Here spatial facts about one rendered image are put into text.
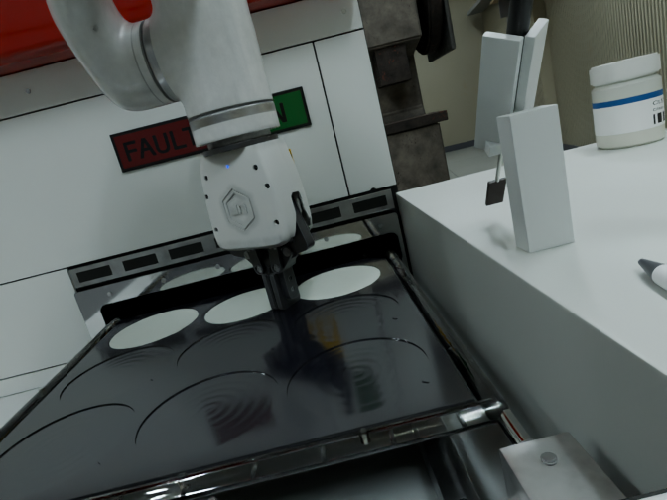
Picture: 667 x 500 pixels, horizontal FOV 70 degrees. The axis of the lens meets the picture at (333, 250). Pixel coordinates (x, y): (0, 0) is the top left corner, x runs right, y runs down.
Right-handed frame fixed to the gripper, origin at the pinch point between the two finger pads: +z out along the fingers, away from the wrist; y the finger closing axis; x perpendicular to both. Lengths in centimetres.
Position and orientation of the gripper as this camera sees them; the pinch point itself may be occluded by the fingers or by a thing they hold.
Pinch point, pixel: (281, 287)
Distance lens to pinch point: 51.5
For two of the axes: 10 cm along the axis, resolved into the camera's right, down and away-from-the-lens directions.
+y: 8.2, -0.6, -5.7
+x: 5.2, -3.3, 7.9
